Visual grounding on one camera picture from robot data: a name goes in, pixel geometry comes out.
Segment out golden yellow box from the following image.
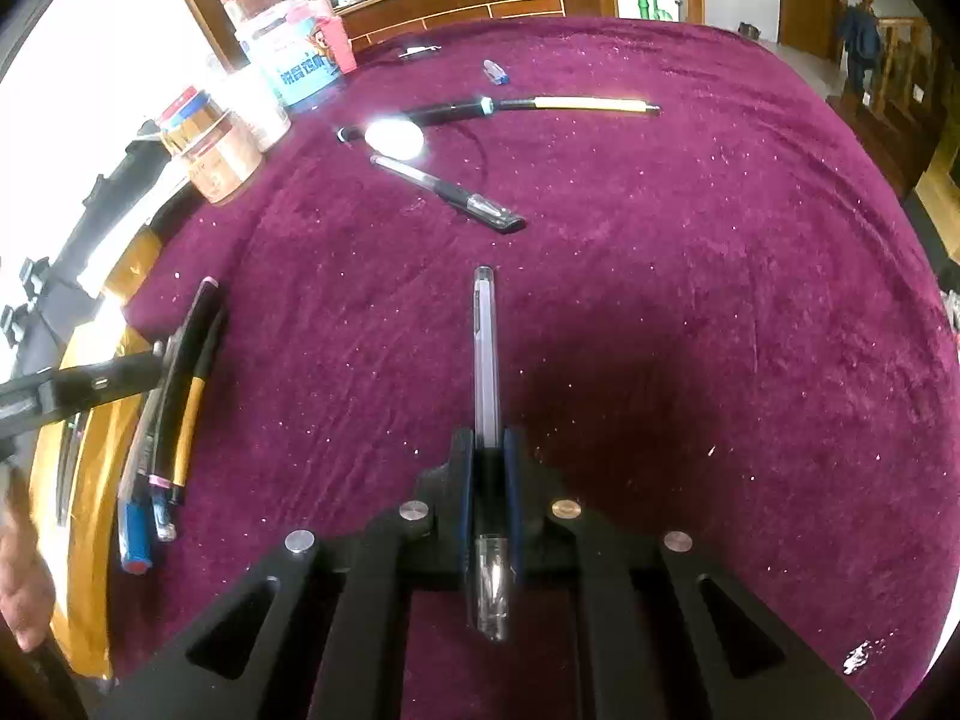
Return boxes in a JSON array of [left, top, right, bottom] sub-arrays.
[[28, 227, 164, 682]]

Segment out purple velvet tablecloth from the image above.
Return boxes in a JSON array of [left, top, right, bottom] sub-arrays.
[[111, 15, 960, 720]]

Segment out person's left hand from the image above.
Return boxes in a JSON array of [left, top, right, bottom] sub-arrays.
[[0, 463, 59, 655]]

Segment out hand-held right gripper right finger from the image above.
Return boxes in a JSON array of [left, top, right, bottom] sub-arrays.
[[502, 426, 876, 720]]

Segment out long black pen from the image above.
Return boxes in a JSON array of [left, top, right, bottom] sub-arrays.
[[336, 96, 494, 145]]

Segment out pink cup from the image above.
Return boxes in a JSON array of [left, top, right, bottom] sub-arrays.
[[287, 0, 359, 77]]

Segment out blue capped marker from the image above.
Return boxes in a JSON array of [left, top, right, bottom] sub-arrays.
[[118, 496, 157, 577]]

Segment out wooden cabinet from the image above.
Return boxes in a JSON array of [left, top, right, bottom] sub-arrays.
[[156, 0, 602, 70]]

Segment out brown jar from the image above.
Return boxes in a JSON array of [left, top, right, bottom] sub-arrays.
[[156, 87, 265, 206]]

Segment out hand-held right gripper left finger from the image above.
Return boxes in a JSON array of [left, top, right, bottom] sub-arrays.
[[96, 426, 476, 720]]

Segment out bunch of marker pens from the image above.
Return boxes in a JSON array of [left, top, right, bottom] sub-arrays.
[[147, 276, 221, 500]]

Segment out blue and white canister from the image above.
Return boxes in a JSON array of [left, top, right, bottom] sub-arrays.
[[235, 4, 347, 111]]

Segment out clear ballpoint pen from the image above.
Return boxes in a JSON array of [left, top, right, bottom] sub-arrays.
[[466, 265, 520, 644]]

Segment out black bag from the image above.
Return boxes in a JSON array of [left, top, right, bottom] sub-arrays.
[[0, 137, 175, 365]]

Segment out white round object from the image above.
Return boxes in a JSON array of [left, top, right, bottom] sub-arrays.
[[364, 118, 426, 161]]

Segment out clear plastic jar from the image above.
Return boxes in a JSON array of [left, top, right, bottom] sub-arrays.
[[223, 62, 293, 154]]

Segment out clear gel pen black cap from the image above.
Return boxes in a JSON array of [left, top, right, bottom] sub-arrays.
[[370, 154, 527, 233]]

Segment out wooden railing furniture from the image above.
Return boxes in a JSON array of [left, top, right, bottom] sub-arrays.
[[823, 13, 960, 200]]

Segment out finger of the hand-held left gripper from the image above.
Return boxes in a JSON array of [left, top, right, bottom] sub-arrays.
[[0, 349, 179, 451]]

